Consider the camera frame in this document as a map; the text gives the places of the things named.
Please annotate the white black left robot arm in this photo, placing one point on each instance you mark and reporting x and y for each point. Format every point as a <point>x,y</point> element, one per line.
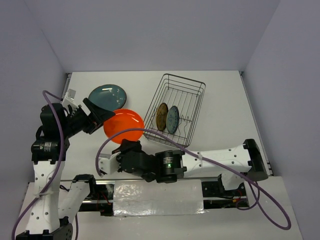
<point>60,121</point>

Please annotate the yellow brown glazed plate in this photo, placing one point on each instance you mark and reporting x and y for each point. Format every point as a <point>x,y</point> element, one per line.
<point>161,116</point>

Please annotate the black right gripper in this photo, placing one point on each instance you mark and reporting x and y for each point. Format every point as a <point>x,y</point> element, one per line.
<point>128,145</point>

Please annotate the orange plastic plate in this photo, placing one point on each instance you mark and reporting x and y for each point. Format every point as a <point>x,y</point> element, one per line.
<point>124,119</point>

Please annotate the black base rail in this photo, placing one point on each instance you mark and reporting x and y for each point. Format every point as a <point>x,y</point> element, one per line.
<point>98,196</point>

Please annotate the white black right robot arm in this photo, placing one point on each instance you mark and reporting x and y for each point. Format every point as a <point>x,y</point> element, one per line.
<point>170,165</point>

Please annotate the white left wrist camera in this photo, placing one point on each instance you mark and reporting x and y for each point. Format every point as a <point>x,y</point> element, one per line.
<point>70,96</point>

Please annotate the silver foil covered block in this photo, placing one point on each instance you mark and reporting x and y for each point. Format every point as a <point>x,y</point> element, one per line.
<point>140,198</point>

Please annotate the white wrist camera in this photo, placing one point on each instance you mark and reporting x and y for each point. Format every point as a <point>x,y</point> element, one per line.
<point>70,96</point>
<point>108,164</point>

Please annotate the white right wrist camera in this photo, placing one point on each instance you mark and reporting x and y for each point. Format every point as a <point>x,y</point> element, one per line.
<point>108,164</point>

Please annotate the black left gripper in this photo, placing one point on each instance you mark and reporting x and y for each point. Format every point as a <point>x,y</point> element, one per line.
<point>99,115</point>

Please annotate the small blue patterned plate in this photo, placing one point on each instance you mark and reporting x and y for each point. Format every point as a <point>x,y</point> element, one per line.
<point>172,120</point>

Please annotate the dark teal glazed plate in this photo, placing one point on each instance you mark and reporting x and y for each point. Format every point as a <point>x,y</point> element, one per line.
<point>110,97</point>

